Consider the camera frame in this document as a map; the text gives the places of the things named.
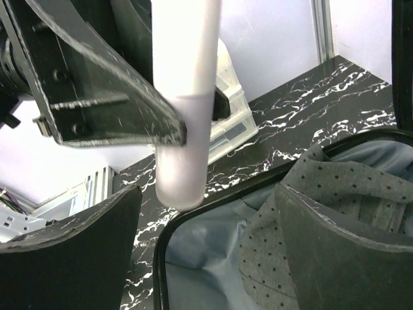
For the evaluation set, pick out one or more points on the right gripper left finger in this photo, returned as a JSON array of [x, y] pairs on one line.
[[80, 262]]

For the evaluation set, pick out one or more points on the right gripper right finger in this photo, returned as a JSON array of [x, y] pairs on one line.
[[337, 262]]

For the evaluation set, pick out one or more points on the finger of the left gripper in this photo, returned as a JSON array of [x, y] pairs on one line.
[[221, 105]]

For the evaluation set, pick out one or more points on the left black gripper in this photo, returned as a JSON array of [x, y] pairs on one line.
[[67, 56]]

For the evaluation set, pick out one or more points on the white drawer organizer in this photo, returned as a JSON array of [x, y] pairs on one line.
[[229, 133]]

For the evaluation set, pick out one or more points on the grey polka dot garment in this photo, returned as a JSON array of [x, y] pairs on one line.
[[371, 183]]

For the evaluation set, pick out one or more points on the white tube bottle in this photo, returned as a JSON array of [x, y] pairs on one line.
[[184, 52]]

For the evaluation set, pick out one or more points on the pink and teal kids suitcase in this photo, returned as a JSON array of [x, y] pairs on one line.
[[196, 260]]

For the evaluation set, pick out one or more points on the black marble pattern mat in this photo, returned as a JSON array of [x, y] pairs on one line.
[[323, 105]]

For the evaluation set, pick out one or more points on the aluminium rail frame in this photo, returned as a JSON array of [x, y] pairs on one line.
[[19, 215]]

